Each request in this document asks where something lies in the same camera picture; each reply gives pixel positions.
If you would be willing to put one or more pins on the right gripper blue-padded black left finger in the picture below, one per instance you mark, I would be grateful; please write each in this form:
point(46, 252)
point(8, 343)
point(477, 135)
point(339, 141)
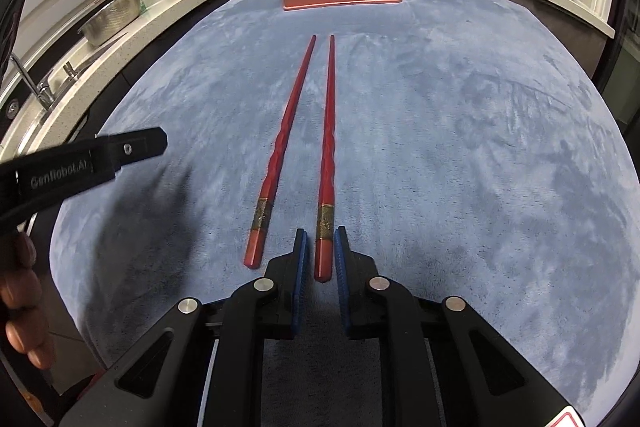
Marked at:
point(288, 274)

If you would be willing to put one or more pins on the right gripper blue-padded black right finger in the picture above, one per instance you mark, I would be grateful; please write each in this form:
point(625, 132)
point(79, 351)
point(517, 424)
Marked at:
point(361, 306)

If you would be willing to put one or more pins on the red chopstick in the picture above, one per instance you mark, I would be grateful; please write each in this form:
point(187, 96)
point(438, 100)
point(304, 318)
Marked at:
point(323, 255)
point(268, 191)

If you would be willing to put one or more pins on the person's left hand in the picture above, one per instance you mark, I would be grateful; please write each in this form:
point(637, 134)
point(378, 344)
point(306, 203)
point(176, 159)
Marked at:
point(27, 327)

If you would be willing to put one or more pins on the blue-grey fabric mat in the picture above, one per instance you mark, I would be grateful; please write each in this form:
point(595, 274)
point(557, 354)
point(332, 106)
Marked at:
point(474, 157)

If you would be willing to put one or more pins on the steel mixing bowl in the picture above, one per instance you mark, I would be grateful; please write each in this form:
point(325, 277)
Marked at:
point(113, 18)

